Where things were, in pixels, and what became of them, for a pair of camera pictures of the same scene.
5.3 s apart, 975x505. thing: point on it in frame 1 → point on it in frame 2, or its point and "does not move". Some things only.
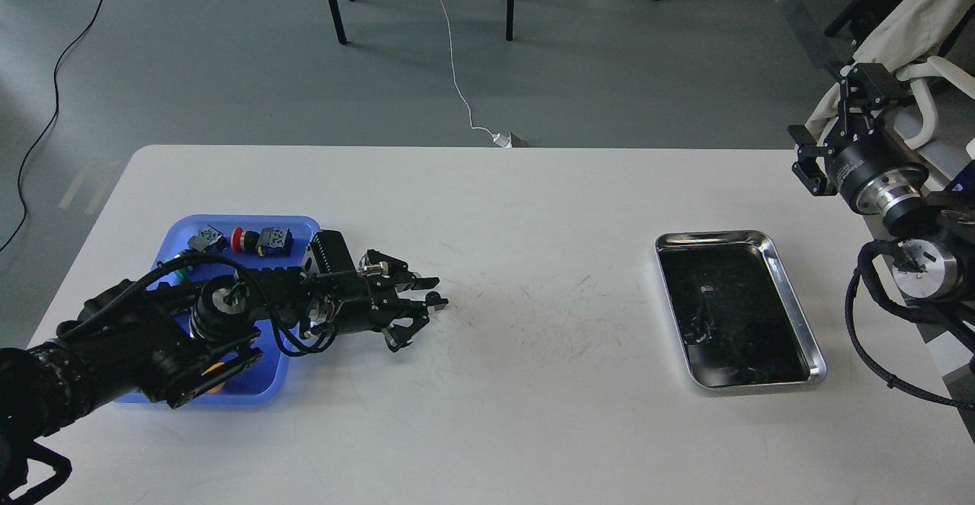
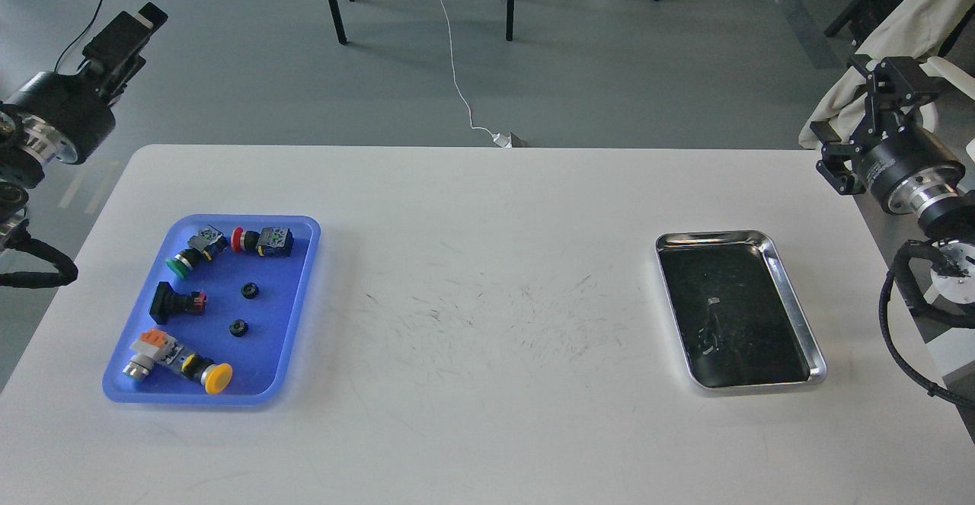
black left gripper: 347,298 → 68,115
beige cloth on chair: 920,28 does not move
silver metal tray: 737,322 does not move
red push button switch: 270,241 does not move
